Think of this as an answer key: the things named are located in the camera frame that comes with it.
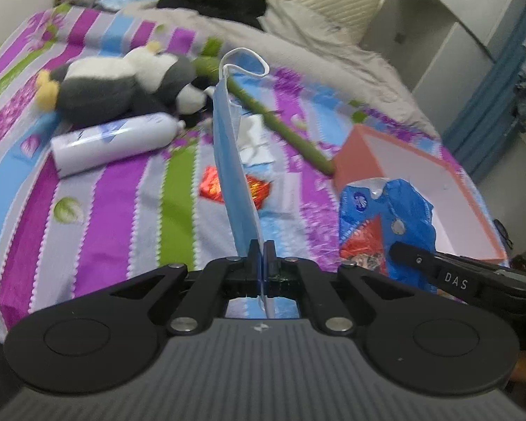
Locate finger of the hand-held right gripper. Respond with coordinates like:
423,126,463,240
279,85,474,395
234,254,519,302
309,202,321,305
389,241,480,304

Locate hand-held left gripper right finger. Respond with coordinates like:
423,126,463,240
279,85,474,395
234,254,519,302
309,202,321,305
263,239,427,336

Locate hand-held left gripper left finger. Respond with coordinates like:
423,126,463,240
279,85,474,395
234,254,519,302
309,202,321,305
99,238,263,336

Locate blue snack bag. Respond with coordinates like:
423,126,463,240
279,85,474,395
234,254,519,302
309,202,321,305
338,178,437,292

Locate red foil wrapper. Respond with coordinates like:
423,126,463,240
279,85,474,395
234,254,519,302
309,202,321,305
200,166,272,210

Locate blue face mask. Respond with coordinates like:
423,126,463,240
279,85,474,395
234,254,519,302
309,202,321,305
213,47,278,320

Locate pink cardboard box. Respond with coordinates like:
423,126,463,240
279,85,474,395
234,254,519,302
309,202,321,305
333,123,508,264

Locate white tissue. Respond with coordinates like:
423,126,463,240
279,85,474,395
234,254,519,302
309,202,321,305
237,114,275,168

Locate green plush massage stick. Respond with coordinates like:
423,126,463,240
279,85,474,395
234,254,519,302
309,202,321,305
193,37,336,176

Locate striped floral bedsheet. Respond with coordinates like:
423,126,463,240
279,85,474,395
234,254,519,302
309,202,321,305
0,2,509,343

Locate blue curtain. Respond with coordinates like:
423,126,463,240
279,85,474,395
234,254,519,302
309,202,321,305
440,0,526,185

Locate small panda plush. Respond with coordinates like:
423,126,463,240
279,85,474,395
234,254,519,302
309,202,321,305
173,80,216,117

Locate white plastic bottle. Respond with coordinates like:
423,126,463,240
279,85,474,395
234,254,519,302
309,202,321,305
50,113,186,179

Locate grey cabinet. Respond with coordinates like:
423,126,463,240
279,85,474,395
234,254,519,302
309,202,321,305
362,0,526,180

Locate grey duvet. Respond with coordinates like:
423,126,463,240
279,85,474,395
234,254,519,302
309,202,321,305
144,0,441,141

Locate grey white penguin plush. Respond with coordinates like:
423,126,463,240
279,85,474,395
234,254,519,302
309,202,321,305
35,41,198,126

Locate light blue cloth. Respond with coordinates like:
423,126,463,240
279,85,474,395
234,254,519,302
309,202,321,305
99,0,159,12

